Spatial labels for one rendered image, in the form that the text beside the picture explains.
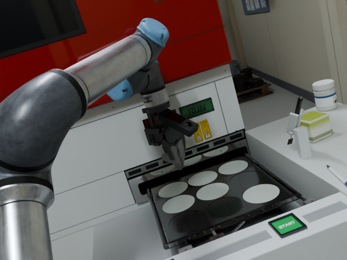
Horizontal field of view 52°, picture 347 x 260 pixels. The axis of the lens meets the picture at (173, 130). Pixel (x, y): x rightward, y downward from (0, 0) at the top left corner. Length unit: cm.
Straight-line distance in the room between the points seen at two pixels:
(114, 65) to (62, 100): 17
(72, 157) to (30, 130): 67
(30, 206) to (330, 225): 53
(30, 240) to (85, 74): 28
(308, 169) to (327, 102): 42
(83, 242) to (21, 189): 77
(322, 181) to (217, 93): 50
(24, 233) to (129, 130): 70
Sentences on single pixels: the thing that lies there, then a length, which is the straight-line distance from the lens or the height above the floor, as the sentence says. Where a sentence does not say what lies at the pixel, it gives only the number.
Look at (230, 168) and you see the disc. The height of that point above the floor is 90.
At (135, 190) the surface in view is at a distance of 125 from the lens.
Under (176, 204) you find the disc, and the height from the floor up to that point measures 90.
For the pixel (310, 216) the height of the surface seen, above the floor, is 96.
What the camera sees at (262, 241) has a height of 96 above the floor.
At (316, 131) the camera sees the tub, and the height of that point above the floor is 100.
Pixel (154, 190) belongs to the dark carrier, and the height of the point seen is 90.
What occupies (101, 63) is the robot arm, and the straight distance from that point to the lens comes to 68.
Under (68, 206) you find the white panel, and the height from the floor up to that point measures 92.
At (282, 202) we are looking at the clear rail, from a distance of 95.
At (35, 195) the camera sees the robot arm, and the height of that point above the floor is 121.
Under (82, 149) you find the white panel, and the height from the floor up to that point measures 109.
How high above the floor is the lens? 140
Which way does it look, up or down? 16 degrees down
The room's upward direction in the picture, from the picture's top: 17 degrees counter-clockwise
